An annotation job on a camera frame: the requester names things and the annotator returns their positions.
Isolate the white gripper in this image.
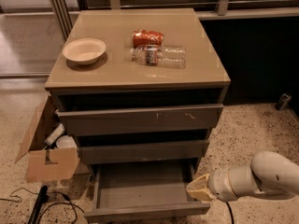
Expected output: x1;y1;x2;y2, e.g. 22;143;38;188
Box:
187;167;237;203

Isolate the grey bottom drawer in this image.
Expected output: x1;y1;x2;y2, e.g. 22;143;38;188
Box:
85;160;210;224

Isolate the grey drawer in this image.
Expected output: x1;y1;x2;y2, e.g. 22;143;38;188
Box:
77;129;209;164
55;89;224;137
85;160;210;224

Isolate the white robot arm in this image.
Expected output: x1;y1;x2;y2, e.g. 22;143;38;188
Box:
186;151;299;203

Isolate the grey top drawer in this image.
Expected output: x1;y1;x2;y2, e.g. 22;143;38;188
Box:
55;89;224;137

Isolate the grey middle drawer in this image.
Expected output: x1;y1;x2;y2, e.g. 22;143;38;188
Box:
77;129;209;164

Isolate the grey drawer cabinet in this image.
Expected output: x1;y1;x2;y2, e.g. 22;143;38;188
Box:
44;7;232;224

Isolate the small black device on floor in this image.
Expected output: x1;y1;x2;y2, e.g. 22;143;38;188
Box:
275;93;292;111

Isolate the clear plastic water bottle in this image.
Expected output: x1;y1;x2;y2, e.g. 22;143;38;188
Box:
130;45;186;69

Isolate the white cup in box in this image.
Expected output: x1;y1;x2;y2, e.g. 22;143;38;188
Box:
56;135;77;148

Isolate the bottle in cardboard box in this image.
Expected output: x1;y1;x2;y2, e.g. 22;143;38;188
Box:
45;123;65;146

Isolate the brown cardboard box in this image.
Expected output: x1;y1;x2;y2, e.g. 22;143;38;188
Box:
15;96;90;183

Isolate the black power strip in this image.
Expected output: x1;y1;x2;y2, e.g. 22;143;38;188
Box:
27;186;49;224

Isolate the orange soda can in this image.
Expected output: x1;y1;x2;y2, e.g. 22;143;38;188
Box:
132;29;164;48

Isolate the beige paper bowl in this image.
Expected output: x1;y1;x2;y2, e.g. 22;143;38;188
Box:
63;38;107;65

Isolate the thick black cable right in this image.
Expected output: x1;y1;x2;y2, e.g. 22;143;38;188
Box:
225;201;235;224

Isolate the thin black cable left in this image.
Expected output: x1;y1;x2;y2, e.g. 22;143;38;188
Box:
0;187;87;224

